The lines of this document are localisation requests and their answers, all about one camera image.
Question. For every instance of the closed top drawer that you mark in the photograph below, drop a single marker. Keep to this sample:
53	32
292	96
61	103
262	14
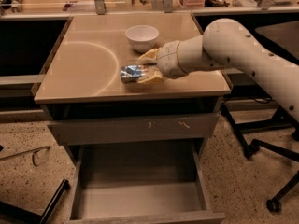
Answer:
133	129

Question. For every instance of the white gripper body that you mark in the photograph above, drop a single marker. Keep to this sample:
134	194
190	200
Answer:
168	60

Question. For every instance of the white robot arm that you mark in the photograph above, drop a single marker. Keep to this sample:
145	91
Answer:
226	42

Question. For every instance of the grey drawer cabinet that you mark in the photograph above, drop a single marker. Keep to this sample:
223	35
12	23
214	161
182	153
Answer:
81	78

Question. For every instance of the open middle drawer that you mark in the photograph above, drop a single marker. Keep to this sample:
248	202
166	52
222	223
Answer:
140	183

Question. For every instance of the black metal leg left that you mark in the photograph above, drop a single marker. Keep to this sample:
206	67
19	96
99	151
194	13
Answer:
25	215

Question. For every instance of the white ceramic bowl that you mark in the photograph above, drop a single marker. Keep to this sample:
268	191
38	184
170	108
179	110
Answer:
142	38

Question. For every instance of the thin metal rod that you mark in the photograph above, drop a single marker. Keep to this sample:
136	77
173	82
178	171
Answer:
33	152

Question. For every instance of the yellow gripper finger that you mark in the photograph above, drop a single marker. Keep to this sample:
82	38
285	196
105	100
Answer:
151	55
152	75

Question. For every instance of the crushed redbull can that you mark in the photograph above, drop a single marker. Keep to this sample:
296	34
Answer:
136	73

